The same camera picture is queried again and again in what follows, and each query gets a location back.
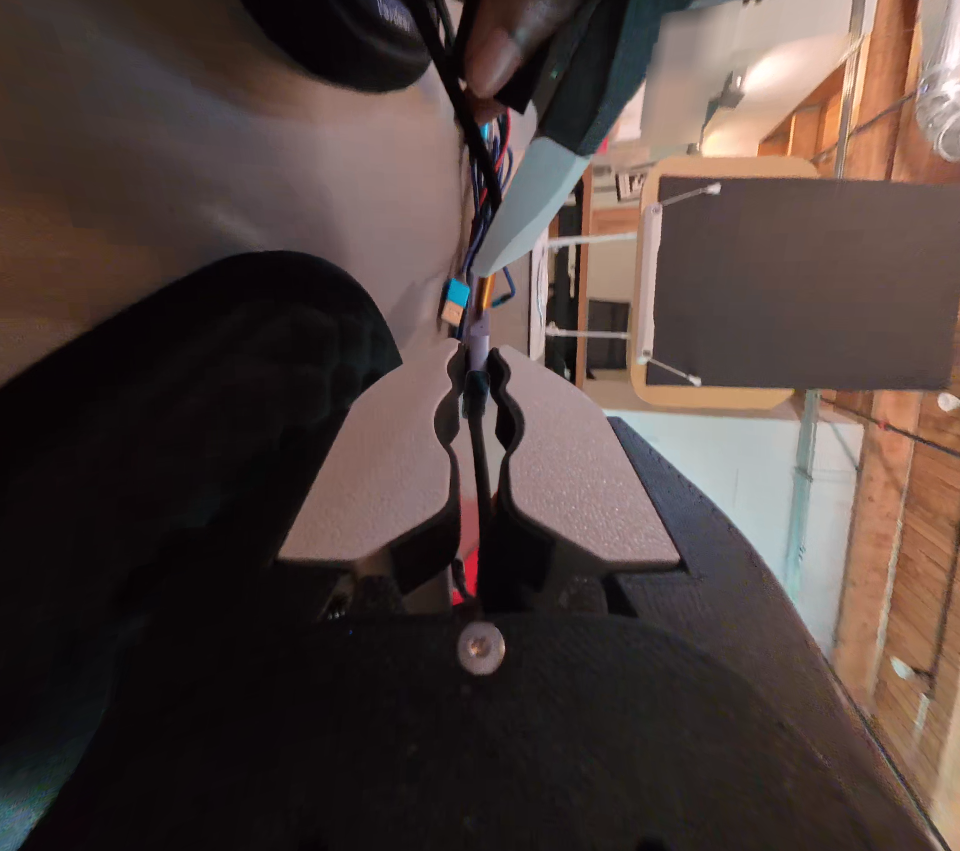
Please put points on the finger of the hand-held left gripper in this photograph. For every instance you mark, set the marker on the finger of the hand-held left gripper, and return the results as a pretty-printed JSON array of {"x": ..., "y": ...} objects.
[{"x": 536, "y": 198}]

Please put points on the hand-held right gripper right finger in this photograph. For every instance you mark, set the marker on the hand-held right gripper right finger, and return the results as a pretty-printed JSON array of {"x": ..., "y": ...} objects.
[{"x": 585, "y": 483}]

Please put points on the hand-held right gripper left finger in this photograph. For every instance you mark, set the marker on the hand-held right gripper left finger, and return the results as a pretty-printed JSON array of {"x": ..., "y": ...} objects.
[{"x": 375, "y": 483}]

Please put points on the blue yellow connector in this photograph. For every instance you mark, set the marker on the blue yellow connector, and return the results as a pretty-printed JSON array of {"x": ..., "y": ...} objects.
[{"x": 455, "y": 302}]

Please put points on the white book stand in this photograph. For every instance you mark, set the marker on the white book stand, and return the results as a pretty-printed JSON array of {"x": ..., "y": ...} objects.
[{"x": 646, "y": 281}]

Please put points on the tan board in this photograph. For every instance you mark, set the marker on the tan board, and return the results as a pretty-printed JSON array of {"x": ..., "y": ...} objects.
[{"x": 720, "y": 398}]

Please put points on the black board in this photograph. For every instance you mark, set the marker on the black board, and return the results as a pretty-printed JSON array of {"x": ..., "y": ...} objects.
[{"x": 810, "y": 281}]

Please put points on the silver ventilation duct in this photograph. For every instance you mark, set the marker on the silver ventilation duct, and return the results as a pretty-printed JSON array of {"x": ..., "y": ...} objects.
[{"x": 941, "y": 78}]

